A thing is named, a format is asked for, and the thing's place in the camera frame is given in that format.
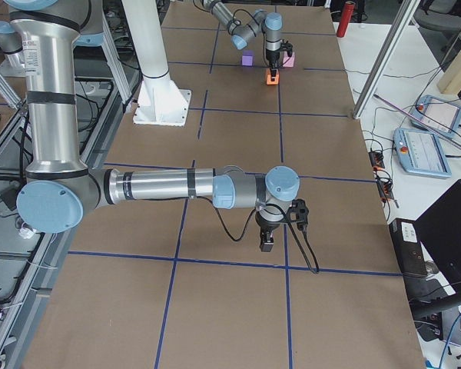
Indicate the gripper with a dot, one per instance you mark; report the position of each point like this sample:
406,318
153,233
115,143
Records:
271,58
266,227

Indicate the orange foam block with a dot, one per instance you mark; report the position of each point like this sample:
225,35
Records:
272,80

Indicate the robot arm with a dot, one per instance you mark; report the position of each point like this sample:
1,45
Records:
269,24
61,188

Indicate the pink foam block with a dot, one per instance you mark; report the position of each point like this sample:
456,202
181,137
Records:
288,60

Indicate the purple foam block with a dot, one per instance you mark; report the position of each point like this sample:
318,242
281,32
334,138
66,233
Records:
247,58

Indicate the red cylinder tube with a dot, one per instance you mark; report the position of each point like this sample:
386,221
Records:
346,15

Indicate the brown paper table cover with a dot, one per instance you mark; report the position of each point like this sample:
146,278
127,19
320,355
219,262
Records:
174,284

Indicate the orange black usb hub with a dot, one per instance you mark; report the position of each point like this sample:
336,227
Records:
376,159

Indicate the black computer box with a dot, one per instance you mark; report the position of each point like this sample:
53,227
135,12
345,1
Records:
407,248

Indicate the near teach pendant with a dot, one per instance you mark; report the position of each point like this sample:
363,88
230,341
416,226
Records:
420,153

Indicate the teach pendant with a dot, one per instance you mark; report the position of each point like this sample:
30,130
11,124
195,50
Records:
420,153
442,115

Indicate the far teach pendant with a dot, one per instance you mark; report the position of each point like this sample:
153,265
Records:
442,115

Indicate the black monitor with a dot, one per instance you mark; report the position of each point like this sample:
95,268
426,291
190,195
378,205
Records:
439,230

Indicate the white pole base plate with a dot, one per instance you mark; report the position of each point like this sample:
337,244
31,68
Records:
161,102

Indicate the white camera pole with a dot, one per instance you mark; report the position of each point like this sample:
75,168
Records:
145,29

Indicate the aluminium frame post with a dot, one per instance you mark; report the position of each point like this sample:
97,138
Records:
401,21

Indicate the aluminium frame rail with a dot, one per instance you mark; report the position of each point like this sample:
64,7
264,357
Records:
28,273

